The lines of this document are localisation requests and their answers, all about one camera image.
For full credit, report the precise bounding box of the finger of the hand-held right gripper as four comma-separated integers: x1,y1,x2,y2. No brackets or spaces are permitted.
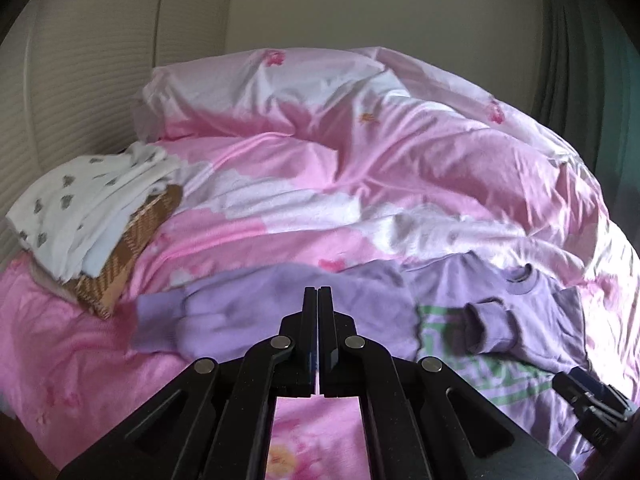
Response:
552,367,633,422
574,402,632,454

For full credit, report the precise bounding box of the pink floral duvet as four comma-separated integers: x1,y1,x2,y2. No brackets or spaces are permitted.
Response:
0,47,640,480

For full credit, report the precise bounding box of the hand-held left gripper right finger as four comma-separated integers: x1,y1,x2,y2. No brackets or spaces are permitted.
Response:
318,286,577,480

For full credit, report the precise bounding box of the green curtain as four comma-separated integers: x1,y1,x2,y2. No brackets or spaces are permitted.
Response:
530,0,640,221

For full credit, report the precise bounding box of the white heart print cloth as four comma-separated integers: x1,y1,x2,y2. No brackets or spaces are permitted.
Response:
6,141,182,281

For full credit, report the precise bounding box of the pink floral pillow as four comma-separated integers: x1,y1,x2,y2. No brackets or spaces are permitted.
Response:
132,48,401,142

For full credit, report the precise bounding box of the purple sweater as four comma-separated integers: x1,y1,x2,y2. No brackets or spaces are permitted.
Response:
131,255,598,466

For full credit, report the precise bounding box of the brown plaid cloth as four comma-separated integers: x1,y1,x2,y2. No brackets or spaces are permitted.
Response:
65,184,184,320

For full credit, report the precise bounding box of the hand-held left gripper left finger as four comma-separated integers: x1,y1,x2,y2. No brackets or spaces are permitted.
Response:
56,286,319,480

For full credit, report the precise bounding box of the light blue cloth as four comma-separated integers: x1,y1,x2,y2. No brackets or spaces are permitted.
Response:
81,195,156,279

